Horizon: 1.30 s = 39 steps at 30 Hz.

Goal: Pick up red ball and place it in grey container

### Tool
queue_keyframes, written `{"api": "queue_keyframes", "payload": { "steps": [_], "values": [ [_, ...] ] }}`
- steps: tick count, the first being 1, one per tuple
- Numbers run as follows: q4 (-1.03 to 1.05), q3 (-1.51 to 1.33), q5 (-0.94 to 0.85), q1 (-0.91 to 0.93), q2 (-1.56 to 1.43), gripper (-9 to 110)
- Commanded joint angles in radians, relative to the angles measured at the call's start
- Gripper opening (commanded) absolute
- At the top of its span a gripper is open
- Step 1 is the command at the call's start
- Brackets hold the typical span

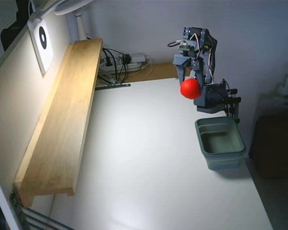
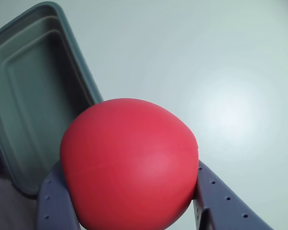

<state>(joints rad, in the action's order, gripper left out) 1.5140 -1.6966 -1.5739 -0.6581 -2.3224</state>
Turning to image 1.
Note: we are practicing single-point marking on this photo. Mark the blue-grey gripper body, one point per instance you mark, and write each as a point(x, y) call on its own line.
point(181, 63)

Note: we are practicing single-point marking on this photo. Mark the blue-grey gripper finger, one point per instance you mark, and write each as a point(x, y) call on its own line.
point(202, 80)
point(181, 74)

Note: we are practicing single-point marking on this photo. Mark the red ball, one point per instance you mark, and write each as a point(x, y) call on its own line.
point(189, 89)

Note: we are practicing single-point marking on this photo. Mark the blue-grey robot arm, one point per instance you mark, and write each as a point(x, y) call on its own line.
point(207, 36)

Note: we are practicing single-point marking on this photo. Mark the grey plastic container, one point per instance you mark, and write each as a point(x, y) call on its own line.
point(220, 158)

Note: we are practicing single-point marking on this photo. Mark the black table clamp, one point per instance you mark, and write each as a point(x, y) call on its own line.
point(233, 91)
point(237, 99)

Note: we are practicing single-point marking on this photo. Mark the white power strip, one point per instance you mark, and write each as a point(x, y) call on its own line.
point(134, 65)

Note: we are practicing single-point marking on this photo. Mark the black power plug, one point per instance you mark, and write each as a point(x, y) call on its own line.
point(127, 58)
point(108, 61)

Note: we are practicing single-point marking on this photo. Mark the dark cabinet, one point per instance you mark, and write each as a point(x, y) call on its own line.
point(276, 148)

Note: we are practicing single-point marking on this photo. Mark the long wooden shelf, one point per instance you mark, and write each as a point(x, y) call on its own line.
point(62, 119)

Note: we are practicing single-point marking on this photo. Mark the dark metal floor rack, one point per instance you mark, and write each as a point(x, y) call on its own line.
point(33, 215)

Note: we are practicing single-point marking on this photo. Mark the green wrist camera board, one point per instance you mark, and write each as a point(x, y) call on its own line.
point(185, 47)

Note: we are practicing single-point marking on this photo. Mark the white round lamp with post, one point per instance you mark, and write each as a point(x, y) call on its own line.
point(80, 26)

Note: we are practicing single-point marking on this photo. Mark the white frame post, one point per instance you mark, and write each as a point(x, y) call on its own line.
point(2, 198)

